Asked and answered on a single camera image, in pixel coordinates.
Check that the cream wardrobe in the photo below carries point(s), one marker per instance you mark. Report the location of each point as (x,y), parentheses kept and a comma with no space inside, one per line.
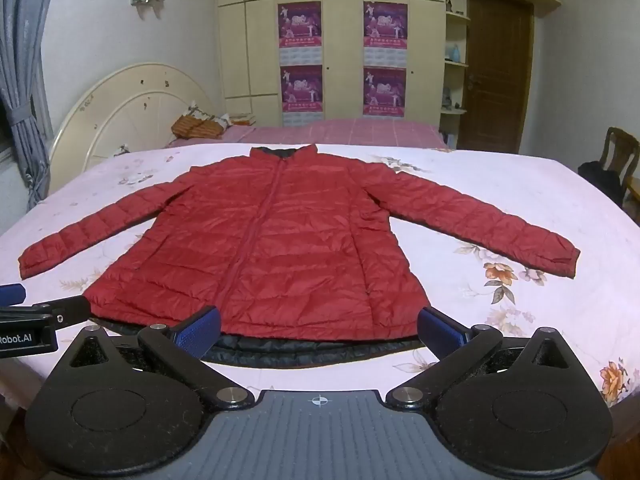
(345,35)

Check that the brown wooden door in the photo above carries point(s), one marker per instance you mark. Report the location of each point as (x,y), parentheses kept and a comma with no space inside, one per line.
(495,75)

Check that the blue vase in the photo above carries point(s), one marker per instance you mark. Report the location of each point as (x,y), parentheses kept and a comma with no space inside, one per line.
(455,53)

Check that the floral white bed sheet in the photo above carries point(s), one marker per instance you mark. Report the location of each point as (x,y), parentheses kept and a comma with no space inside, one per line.
(500,187)

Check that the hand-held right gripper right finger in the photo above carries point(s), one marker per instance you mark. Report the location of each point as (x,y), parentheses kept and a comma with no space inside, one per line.
(441,334)

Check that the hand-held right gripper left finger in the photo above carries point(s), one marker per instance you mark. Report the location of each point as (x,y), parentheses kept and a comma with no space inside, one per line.
(201,332)

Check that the magenta wall poster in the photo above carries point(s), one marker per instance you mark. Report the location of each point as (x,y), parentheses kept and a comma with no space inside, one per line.
(299,25)
(385,27)
(301,90)
(384,90)

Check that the grey curtain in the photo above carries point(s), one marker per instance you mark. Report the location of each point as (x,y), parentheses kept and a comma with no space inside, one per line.
(25,60)

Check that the small stacked books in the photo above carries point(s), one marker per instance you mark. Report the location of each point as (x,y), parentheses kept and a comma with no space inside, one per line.
(243,120)

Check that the wooden chair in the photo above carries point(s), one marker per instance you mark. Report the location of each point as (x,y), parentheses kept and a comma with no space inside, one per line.
(620,155)

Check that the cream round headboard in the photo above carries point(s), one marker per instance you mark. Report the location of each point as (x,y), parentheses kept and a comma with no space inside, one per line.
(125,110)

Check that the cream corner shelf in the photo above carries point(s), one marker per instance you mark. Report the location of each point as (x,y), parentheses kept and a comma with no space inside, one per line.
(452,77)

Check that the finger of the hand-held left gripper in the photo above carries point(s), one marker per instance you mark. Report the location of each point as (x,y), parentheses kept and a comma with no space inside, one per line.
(11,294)
(60,311)

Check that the black bag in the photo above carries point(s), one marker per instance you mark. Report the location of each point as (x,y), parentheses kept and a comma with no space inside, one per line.
(600,182)

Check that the pink checked blanket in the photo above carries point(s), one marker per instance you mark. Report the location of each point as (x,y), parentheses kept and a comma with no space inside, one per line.
(350,132)

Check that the red puffer jacket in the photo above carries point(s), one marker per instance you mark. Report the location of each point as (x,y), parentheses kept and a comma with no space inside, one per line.
(280,240)

